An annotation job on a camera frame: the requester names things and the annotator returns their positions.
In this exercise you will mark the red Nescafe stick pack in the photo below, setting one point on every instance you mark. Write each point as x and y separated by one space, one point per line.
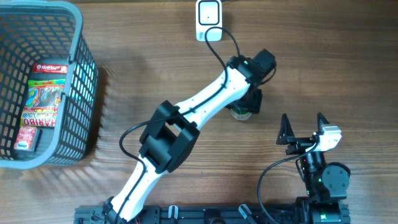
50 68

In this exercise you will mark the green Haribo candy bag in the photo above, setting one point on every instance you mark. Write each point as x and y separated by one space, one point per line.
41 108

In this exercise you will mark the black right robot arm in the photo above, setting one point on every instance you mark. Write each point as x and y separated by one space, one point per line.
326 183

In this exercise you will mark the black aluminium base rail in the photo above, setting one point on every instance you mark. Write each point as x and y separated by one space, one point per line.
282 213

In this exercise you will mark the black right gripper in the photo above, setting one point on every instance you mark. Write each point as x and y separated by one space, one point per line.
300 143

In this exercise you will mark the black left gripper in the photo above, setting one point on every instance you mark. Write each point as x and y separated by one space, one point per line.
255 107

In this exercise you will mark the white barcode scanner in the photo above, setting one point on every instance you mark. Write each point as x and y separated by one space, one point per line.
208 13

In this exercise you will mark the grey plastic mesh basket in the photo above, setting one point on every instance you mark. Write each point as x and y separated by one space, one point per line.
48 32

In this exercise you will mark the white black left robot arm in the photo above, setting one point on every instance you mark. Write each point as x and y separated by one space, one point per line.
173 130

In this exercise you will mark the red tissue pack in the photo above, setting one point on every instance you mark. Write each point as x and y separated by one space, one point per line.
27 138

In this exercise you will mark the green lid small jar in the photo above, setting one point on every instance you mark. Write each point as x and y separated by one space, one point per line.
240 114

